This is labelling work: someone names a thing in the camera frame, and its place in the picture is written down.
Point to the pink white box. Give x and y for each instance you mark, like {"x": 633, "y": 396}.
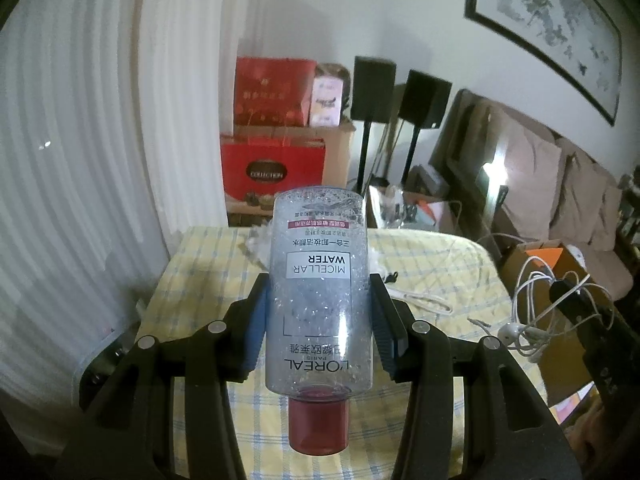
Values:
{"x": 325, "y": 100}

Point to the large brown cardboard box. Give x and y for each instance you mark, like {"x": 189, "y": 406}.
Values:
{"x": 337, "y": 155}

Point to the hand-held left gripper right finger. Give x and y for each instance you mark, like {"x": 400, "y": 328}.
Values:
{"x": 387, "y": 330}

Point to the glossy magazine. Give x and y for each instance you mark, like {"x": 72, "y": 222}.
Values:
{"x": 572, "y": 402}

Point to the clear bottle with red cap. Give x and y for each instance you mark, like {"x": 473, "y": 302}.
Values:
{"x": 320, "y": 310}

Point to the cardboard box with orange lining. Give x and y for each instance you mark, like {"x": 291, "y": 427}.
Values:
{"x": 520, "y": 260}

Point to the white curtain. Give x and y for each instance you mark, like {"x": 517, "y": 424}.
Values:
{"x": 75, "y": 160}

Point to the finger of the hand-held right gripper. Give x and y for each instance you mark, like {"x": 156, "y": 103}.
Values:
{"x": 572, "y": 302}

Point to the black speaker stand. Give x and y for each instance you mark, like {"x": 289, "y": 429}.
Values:
{"x": 365, "y": 155}
{"x": 411, "y": 152}

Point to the white fluffy duster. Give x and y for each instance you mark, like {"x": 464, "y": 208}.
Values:
{"x": 255, "y": 250}

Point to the dark cluttered shelf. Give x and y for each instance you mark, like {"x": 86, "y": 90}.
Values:
{"x": 631, "y": 200}

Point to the black device with lit lamp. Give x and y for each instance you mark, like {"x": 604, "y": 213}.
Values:
{"x": 501, "y": 210}

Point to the black speaker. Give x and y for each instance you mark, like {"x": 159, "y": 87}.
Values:
{"x": 372, "y": 87}
{"x": 422, "y": 97}

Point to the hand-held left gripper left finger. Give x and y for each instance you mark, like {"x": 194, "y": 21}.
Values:
{"x": 255, "y": 330}

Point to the large brown cushion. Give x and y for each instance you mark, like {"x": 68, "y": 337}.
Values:
{"x": 535, "y": 170}

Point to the red box with round label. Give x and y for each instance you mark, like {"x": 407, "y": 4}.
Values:
{"x": 300, "y": 160}

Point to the black clip device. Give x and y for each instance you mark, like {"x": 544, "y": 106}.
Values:
{"x": 389, "y": 277}

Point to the red gift box gold print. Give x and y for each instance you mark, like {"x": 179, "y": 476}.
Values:
{"x": 270, "y": 90}

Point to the small brown cushion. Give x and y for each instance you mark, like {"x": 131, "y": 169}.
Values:
{"x": 612, "y": 210}

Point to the brown sofa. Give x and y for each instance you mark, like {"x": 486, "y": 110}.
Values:
{"x": 460, "y": 130}

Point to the framed ink painting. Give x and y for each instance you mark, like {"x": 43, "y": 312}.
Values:
{"x": 550, "y": 5}

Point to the yellow checked tablecloth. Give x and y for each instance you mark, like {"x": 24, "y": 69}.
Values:
{"x": 210, "y": 260}

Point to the medium brown cushion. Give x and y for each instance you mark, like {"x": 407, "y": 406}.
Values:
{"x": 585, "y": 195}

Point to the open cardboard box of clutter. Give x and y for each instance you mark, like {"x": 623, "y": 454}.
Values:
{"x": 430, "y": 210}

